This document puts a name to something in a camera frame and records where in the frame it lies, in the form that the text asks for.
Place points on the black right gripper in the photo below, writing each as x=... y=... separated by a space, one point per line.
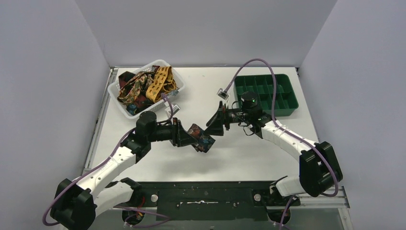
x=215 y=123

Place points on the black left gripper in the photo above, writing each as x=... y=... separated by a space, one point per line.
x=174 y=133

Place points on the dark blue floral tie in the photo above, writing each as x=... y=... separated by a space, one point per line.
x=204 y=142

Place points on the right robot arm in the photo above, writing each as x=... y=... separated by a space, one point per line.
x=319 y=170

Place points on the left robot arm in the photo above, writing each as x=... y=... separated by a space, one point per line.
x=101 y=177

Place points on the yellow patterned tie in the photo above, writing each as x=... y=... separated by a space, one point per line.
x=163 y=82

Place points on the brown paisley tie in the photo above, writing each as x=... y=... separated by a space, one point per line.
x=140 y=82

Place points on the green compartment tray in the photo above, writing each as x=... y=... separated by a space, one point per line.
x=286 y=101

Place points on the dark red tie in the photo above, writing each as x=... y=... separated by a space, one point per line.
x=124 y=78

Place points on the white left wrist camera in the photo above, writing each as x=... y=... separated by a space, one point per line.
x=172 y=111

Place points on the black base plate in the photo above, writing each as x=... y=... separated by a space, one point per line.
x=209 y=200

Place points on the aluminium frame rail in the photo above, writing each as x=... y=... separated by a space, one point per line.
x=301 y=212

